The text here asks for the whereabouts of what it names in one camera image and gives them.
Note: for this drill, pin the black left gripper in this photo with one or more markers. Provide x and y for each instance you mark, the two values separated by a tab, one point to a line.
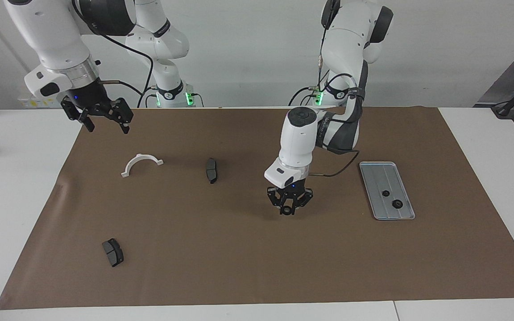
291	189

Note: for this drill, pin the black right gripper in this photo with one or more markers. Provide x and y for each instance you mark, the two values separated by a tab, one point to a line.
88	97

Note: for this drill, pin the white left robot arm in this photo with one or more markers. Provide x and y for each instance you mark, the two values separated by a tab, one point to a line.
299	138

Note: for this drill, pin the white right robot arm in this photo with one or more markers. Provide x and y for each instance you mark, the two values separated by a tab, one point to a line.
51	35

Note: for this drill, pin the silver metal tray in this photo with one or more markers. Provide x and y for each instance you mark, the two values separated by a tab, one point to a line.
375	178

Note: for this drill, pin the brown paper mat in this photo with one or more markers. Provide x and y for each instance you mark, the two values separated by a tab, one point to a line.
257	267

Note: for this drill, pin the dark grey brake pad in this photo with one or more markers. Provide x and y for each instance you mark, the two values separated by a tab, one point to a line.
211	169
113	253

